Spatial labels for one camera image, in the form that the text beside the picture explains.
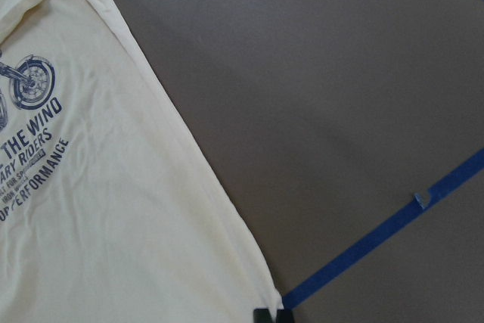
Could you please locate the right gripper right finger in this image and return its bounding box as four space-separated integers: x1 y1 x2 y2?
275 300 293 323

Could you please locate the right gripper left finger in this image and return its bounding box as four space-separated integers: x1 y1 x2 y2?
253 306 273 323

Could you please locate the cream long-sleeve graphic shirt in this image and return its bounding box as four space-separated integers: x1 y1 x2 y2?
1 0 282 322

